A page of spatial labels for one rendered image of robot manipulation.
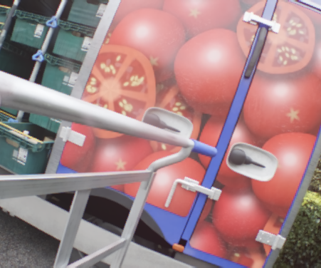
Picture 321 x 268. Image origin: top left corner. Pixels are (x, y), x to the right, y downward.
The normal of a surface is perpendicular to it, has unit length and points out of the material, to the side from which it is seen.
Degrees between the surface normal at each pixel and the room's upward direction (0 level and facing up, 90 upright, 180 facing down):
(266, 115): 90
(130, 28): 90
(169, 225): 90
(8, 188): 90
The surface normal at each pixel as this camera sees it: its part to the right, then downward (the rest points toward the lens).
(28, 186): 0.86, 0.34
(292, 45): -0.11, 0.00
